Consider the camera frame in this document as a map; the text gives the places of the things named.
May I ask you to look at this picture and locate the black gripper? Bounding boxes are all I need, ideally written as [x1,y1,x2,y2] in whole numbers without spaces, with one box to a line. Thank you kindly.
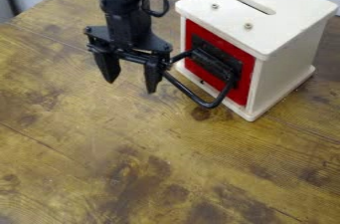
[84,9,172,94]

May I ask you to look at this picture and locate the black metal drawer handle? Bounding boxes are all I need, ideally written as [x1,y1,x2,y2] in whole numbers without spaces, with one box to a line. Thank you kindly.
[162,34,244,110]

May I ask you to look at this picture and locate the red wooden drawer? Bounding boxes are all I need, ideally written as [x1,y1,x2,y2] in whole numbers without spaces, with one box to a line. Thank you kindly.
[184,20,255,106]

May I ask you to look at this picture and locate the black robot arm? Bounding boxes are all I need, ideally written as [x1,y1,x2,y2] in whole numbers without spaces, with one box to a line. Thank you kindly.
[84,0,172,94]

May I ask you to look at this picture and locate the white wooden box cabinet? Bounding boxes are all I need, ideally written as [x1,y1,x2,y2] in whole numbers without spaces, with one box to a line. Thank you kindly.
[175,0,339,121]

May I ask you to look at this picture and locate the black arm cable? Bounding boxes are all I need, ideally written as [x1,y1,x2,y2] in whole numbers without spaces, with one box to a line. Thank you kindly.
[140,0,171,19]

